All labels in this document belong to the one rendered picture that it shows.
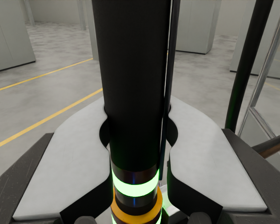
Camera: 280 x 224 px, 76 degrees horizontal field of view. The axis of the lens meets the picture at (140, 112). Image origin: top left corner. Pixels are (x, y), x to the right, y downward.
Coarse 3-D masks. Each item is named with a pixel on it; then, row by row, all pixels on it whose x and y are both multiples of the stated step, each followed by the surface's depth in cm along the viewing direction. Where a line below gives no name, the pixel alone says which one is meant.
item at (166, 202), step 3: (165, 192) 18; (162, 195) 18; (165, 195) 18; (165, 198) 17; (165, 201) 17; (168, 201) 17; (162, 204) 17; (165, 204) 17; (168, 204) 17; (171, 204) 17
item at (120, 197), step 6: (114, 186) 13; (156, 186) 13; (120, 192) 12; (150, 192) 12; (156, 192) 14; (120, 198) 13; (126, 198) 12; (132, 198) 12; (138, 198) 12; (144, 198) 12; (150, 198) 13; (126, 204) 13; (132, 204) 13; (138, 204) 13; (144, 204) 13
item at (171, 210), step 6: (162, 186) 19; (162, 192) 18; (162, 210) 17; (168, 210) 17; (174, 210) 17; (162, 216) 18; (168, 216) 16; (174, 216) 17; (180, 216) 17; (186, 216) 18; (162, 222) 18; (168, 222) 17; (174, 222) 17; (180, 222) 18; (186, 222) 18
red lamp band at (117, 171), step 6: (156, 162) 11; (114, 168) 12; (120, 168) 11; (150, 168) 11; (156, 168) 12; (114, 174) 12; (120, 174) 11; (126, 174) 11; (132, 174) 11; (138, 174) 11; (144, 174) 11; (150, 174) 11; (126, 180) 11; (132, 180) 11; (138, 180) 11; (144, 180) 11
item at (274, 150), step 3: (279, 144) 24; (273, 147) 24; (276, 147) 24; (279, 147) 24; (267, 150) 23; (270, 150) 23; (273, 150) 23; (276, 150) 24; (279, 150) 24; (261, 153) 23; (264, 153) 23; (267, 153) 23; (270, 153) 23; (273, 153) 24; (264, 156) 23; (267, 156) 23
